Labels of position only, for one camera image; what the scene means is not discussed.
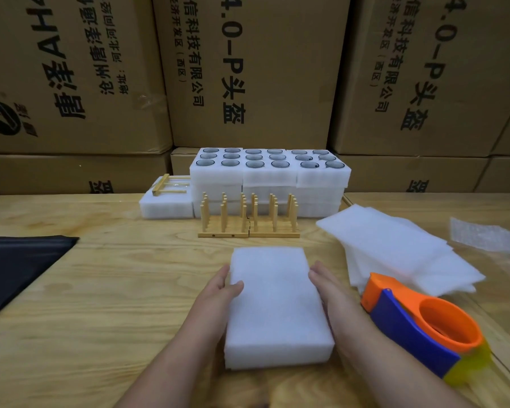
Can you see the person's left hand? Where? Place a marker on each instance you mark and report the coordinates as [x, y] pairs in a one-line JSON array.
[[212, 310]]

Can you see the person's right hand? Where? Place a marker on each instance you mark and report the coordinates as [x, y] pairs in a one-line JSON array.
[[344, 310]]

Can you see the foam package with rack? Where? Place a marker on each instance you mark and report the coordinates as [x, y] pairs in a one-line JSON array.
[[276, 293]]

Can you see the orange and blue tape dispenser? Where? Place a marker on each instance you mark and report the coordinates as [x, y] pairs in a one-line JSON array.
[[416, 331]]

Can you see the row of wooden peg racks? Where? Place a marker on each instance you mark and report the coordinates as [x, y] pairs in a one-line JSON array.
[[225, 233]]

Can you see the pile of white foam sheets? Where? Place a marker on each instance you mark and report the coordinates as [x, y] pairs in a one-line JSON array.
[[399, 246]]

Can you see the stack of white foam trays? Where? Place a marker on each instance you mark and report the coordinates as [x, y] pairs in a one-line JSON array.
[[221, 178]]

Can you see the wooden peg rack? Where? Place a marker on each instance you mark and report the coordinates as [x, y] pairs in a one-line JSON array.
[[160, 186]]

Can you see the person's left forearm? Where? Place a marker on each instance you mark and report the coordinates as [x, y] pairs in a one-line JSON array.
[[170, 374]]

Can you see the person's right forearm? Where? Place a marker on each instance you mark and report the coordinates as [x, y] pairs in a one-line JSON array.
[[391, 378]]

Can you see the clear plastic wrap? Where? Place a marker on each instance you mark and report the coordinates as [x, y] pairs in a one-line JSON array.
[[493, 238]]

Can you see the black plastic bags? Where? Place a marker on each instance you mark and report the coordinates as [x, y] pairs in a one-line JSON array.
[[17, 267]]

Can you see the stack of brown cardboard boxes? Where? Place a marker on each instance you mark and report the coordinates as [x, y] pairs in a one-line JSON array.
[[263, 63]]

